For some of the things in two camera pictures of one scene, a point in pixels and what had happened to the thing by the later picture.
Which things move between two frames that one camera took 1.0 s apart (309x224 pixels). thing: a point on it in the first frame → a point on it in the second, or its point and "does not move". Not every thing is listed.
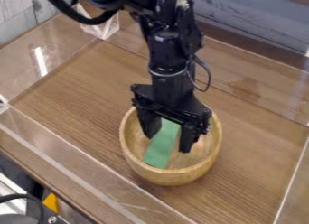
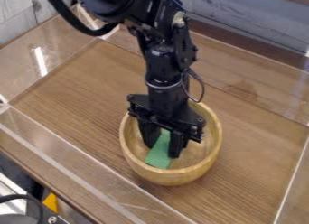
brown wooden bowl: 186,167 does not move
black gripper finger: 191,132 → 178,141
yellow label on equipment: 52,202 does not move
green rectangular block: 162,144 does not move
